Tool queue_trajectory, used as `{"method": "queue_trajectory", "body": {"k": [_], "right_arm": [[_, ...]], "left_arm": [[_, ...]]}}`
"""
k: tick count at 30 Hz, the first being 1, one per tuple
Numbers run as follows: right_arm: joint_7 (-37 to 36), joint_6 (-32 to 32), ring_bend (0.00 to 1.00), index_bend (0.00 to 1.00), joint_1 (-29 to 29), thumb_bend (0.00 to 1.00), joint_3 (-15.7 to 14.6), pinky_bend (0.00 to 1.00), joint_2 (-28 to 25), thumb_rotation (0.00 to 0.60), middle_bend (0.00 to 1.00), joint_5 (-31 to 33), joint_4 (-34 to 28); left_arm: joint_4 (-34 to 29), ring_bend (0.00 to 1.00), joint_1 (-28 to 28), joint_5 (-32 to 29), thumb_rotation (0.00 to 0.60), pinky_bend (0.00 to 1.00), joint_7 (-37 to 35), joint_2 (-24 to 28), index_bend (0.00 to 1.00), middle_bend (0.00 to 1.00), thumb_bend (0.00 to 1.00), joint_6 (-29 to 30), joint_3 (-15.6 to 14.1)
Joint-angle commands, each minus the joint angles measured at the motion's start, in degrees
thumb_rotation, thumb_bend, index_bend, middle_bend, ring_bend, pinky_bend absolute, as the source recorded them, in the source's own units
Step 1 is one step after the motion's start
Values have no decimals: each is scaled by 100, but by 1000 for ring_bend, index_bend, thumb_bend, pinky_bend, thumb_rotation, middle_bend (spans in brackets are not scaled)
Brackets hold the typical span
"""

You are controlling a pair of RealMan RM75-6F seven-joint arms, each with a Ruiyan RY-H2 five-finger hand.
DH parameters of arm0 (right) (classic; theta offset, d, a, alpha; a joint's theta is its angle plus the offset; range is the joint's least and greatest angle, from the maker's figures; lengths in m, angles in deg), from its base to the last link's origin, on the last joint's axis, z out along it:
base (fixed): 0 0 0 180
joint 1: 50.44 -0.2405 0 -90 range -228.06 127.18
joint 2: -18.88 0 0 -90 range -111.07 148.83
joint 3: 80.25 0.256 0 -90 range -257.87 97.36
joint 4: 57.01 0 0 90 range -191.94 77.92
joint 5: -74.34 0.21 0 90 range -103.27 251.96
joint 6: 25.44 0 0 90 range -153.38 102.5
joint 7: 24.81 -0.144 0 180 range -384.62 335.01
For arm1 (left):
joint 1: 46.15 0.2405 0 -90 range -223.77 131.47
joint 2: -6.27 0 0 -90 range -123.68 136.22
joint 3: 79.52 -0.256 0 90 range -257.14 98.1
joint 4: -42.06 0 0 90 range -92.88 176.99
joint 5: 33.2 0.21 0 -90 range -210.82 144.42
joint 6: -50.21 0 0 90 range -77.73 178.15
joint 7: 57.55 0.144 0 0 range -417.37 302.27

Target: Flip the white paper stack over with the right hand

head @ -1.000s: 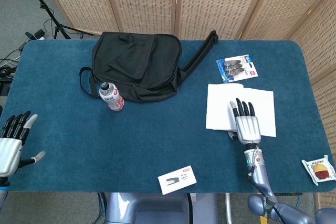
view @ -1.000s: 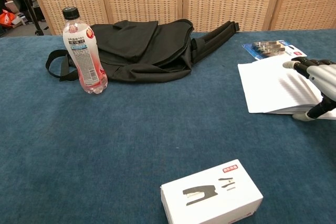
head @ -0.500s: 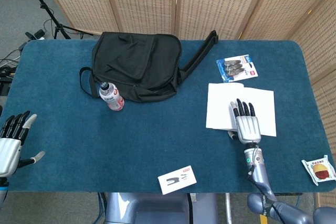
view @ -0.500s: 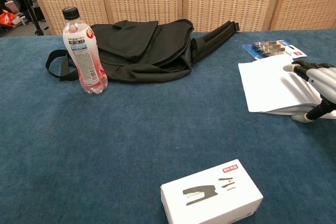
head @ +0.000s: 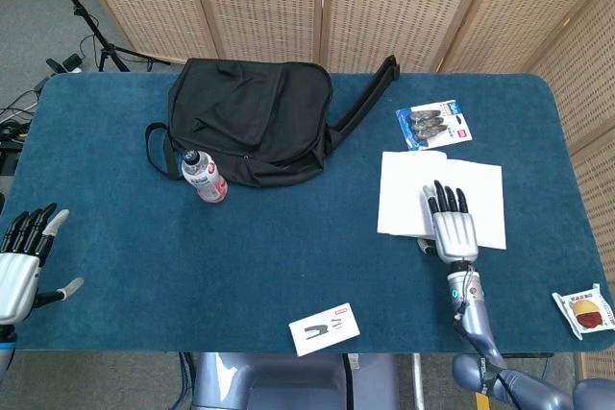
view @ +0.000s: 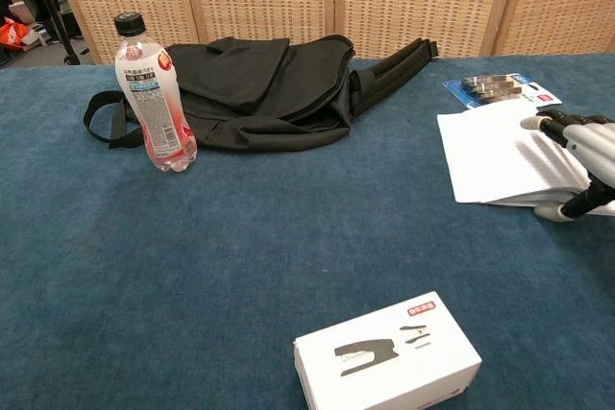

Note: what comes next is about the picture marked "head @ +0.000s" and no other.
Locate black tripod stand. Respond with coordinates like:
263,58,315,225
37,0,170,73

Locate clear plastic drink bottle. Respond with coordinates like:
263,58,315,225
181,149,229,205

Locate blue table mat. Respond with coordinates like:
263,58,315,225
0,71,603,355

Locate black backpack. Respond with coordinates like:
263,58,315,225
145,55,402,189

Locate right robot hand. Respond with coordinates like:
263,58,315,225
416,180,480,265

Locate black floor cables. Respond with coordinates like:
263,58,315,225
0,74,52,176

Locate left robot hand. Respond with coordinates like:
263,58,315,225
0,203,85,326

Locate blue clip blister pack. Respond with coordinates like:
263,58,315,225
395,98,475,152

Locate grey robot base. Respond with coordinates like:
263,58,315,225
190,351,401,410

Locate white paper booklet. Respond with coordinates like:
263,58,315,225
376,150,508,252

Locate wooden folding screen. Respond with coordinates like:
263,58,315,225
66,0,615,382

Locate white stapler box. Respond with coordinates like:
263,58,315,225
287,302,361,358

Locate snack packet with red print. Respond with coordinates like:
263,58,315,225
551,282,615,342

